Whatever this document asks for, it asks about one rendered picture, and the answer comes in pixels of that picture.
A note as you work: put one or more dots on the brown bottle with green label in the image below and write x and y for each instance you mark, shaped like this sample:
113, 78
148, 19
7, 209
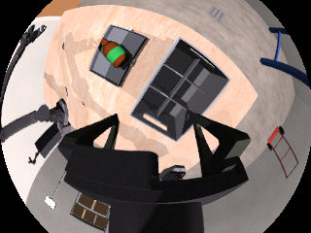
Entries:
114, 53

